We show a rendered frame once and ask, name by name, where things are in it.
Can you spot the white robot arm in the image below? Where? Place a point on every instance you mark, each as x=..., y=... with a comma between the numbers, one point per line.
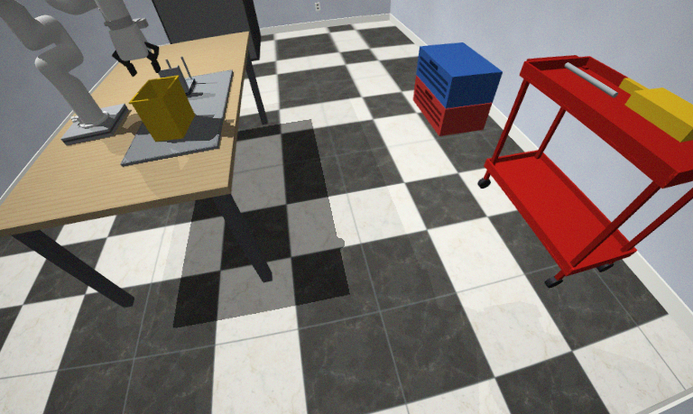
x=56, y=63

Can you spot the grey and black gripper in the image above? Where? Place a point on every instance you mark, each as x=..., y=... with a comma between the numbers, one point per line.
x=130, y=44

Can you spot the yellow open-top bin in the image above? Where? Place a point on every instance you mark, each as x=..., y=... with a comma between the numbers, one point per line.
x=169, y=115

